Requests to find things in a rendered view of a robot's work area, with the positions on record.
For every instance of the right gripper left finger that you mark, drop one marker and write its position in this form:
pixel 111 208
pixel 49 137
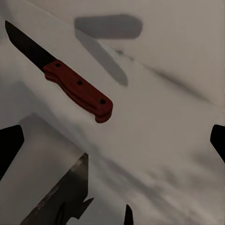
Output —
pixel 11 140

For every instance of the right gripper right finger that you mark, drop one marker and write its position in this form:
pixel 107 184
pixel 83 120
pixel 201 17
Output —
pixel 218 140

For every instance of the parer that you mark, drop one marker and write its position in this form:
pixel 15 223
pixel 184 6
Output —
pixel 73 82

